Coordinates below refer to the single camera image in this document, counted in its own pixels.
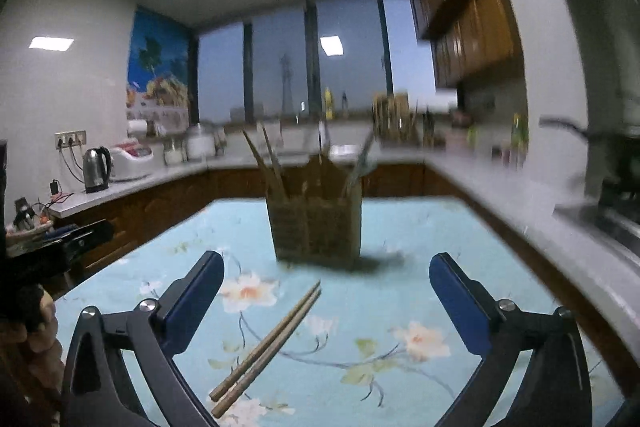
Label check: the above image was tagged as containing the wooden chopstick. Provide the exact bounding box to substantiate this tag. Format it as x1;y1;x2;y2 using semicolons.
343;133;376;198
242;129;282;198
259;122;290;198
208;279;322;402

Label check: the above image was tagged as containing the wall socket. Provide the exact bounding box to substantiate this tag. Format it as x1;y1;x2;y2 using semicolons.
55;130;87;149

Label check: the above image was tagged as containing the white pot with metal lid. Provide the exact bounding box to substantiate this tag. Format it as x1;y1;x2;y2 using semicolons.
186;124;217;160

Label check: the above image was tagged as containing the glass jar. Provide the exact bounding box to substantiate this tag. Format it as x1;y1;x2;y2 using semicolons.
164;138;185;166

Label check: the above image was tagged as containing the yellow cooking oil bottle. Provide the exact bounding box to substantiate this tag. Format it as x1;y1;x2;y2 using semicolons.
510;112;530;158

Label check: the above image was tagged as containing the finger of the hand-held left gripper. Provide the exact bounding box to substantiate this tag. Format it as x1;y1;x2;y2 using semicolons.
46;219;115;267

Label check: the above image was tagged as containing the person's left hand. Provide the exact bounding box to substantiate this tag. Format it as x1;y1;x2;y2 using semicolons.
0;284;62;375

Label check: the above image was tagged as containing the tropical fruit wall poster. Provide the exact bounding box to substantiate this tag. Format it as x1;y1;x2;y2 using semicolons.
125;6;194;124

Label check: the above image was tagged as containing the dish rack with utensils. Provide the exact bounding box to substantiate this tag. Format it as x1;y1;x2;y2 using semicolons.
372;92;419;143

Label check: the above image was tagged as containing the white rice cooker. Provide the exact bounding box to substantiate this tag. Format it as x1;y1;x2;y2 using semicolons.
107;142;155;183

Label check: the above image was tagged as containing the blue floral tablecloth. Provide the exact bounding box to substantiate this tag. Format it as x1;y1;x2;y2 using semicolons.
52;197;626;427

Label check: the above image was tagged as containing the dark framed kitchen window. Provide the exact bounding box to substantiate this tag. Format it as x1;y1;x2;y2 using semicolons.
192;0;437;128

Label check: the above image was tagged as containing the wooden utensil holder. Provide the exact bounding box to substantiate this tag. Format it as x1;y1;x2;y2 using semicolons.
265;154;364;269

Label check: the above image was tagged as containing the steel gas stove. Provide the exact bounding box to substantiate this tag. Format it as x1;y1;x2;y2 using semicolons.
552;201;640;259

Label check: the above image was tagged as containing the pair of wooden chopsticks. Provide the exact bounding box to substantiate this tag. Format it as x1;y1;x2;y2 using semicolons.
210;289;322;419

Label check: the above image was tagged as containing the knife block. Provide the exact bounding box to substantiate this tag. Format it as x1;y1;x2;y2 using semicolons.
422;109;444;147

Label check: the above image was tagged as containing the small basket of items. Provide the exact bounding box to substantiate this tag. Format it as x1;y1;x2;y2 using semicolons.
5;198;54;241

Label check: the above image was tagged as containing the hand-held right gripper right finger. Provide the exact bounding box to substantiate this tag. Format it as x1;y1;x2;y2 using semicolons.
428;252;594;427

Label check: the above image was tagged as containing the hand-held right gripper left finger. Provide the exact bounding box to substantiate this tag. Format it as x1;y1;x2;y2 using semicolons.
61;251;226;427

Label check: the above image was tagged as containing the stainless steel electric kettle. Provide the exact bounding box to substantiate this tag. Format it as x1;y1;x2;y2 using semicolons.
81;146;114;194

